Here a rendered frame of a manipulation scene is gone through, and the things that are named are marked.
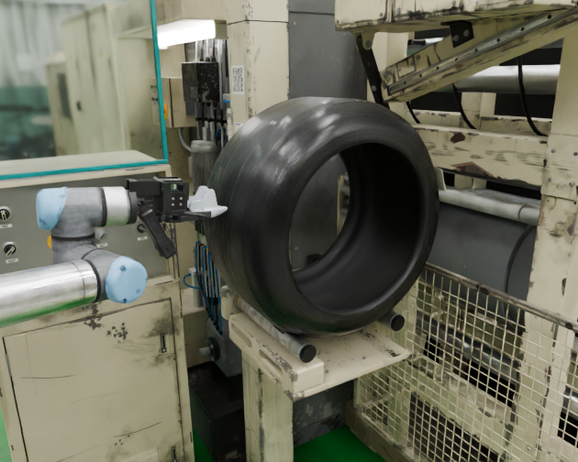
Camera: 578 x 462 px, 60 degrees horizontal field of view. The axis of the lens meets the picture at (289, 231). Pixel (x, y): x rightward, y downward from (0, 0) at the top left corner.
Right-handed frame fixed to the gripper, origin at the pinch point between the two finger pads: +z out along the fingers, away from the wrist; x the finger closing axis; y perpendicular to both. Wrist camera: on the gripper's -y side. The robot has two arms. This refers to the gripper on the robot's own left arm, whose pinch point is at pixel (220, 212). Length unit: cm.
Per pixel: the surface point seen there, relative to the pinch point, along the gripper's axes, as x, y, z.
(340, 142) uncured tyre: -12.1, 16.6, 21.0
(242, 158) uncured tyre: 0.9, 11.5, 4.9
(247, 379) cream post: 34, -66, 28
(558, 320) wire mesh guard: -42, -18, 64
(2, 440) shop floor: 126, -130, -43
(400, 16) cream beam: -2, 45, 42
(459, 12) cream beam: -19, 45, 43
